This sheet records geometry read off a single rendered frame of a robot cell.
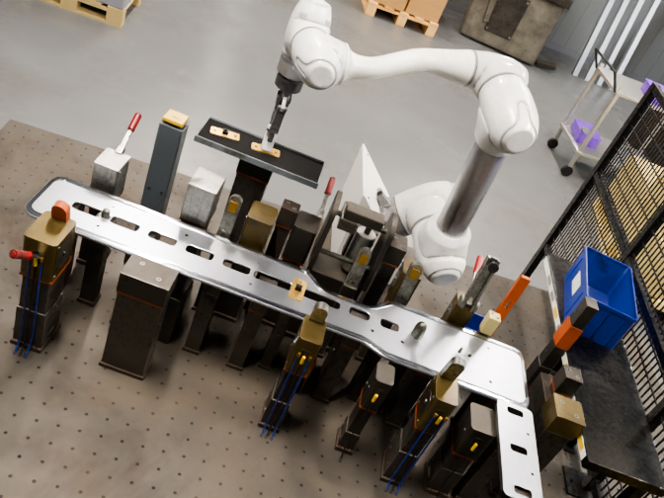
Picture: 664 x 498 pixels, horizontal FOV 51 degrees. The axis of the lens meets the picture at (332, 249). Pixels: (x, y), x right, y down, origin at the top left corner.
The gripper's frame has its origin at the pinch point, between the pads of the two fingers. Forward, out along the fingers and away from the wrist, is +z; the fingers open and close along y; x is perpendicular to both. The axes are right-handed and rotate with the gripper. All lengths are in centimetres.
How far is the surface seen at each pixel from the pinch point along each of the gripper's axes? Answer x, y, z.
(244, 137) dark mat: 6.6, 3.3, 4.1
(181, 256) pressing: 14.9, -36.8, 20.1
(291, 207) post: -10.6, -16.0, 10.1
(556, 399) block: -84, -60, 14
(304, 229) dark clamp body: -15.2, -21.6, 12.1
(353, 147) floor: -81, 247, 120
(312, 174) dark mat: -14.5, -5.2, 4.1
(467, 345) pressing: -66, -42, 20
